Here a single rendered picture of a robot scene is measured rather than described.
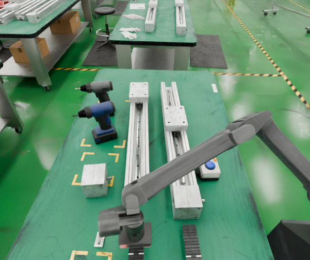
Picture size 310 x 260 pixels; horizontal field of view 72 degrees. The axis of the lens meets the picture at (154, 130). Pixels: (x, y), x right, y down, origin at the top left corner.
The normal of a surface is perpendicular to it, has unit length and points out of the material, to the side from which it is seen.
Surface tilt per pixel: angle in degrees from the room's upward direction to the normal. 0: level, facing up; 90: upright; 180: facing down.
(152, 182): 40
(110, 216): 47
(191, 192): 0
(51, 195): 0
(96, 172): 0
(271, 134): 54
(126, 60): 90
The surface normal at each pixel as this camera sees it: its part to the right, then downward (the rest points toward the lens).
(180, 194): 0.01, -0.73
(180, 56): -0.05, 0.68
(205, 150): 0.11, -0.06
